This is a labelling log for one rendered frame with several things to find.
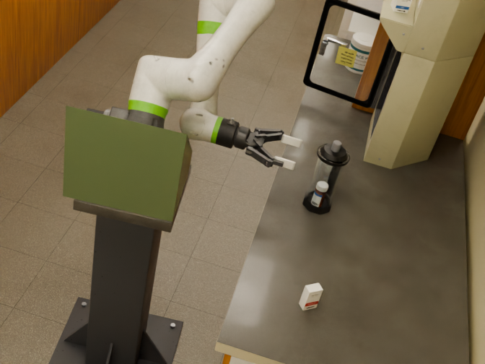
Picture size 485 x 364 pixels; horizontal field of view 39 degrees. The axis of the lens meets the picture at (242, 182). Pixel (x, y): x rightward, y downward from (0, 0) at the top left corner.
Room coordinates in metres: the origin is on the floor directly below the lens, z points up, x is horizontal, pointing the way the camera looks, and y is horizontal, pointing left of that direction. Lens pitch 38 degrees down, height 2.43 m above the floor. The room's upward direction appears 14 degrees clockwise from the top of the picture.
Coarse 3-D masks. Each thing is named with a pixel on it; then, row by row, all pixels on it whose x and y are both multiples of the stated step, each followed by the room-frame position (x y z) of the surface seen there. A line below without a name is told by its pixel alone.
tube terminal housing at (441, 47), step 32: (416, 0) 2.43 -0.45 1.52; (448, 0) 2.20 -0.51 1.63; (480, 0) 2.26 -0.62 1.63; (416, 32) 2.20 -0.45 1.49; (448, 32) 2.20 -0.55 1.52; (480, 32) 2.31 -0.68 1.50; (416, 64) 2.20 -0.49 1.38; (448, 64) 2.24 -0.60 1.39; (416, 96) 2.20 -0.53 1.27; (448, 96) 2.29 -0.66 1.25; (384, 128) 2.20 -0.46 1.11; (416, 128) 2.23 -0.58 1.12; (384, 160) 2.20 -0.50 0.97; (416, 160) 2.28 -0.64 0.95
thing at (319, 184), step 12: (324, 144) 1.91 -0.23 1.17; (348, 156) 1.88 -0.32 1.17; (324, 168) 1.83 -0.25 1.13; (336, 168) 1.83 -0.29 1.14; (312, 180) 1.86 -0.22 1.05; (324, 180) 1.83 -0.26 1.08; (336, 180) 1.84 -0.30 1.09; (312, 192) 1.84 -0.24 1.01; (324, 192) 1.83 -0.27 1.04; (324, 204) 1.83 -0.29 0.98
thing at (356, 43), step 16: (336, 16) 2.57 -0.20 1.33; (352, 16) 2.56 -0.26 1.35; (336, 32) 2.57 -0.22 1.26; (352, 32) 2.55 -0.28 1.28; (368, 32) 2.54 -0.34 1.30; (384, 32) 2.53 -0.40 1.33; (336, 48) 2.56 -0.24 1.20; (352, 48) 2.55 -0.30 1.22; (368, 48) 2.53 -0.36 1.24; (384, 48) 2.52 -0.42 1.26; (320, 64) 2.57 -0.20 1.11; (336, 64) 2.56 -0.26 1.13; (352, 64) 2.54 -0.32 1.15; (368, 64) 2.53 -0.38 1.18; (320, 80) 2.57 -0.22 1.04; (336, 80) 2.55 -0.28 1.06; (352, 80) 2.54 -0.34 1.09; (368, 80) 2.53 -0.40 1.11; (352, 96) 2.53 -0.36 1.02; (368, 96) 2.52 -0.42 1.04
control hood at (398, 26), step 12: (384, 0) 2.38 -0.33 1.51; (384, 12) 2.26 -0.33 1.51; (396, 12) 2.29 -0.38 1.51; (408, 12) 2.31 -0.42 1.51; (384, 24) 2.21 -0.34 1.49; (396, 24) 2.21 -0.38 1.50; (408, 24) 2.22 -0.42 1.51; (396, 36) 2.21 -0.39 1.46; (408, 36) 2.21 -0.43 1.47; (396, 48) 2.21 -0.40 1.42
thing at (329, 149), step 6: (330, 144) 1.90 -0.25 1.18; (336, 144) 1.86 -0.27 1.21; (324, 150) 1.86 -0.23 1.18; (330, 150) 1.86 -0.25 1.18; (336, 150) 1.86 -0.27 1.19; (342, 150) 1.88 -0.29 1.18; (324, 156) 1.84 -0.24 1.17; (330, 156) 1.84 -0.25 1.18; (336, 156) 1.84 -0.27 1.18; (342, 156) 1.85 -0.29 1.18
